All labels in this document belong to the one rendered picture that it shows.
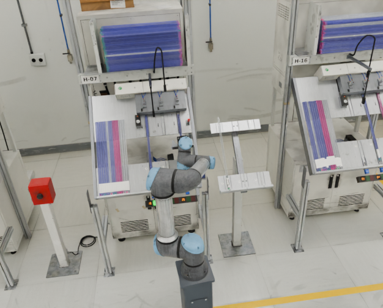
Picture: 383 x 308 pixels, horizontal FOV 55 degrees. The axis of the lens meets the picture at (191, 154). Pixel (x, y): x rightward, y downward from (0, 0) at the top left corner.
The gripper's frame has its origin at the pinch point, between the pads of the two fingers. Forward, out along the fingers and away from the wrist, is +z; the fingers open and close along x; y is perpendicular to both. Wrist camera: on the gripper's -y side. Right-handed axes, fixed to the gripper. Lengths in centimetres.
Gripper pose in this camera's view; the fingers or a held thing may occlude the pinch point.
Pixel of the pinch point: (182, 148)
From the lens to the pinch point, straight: 246.1
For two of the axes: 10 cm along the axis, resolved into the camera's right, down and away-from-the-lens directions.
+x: -9.9, 1.0, -0.8
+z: -0.8, 0.1, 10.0
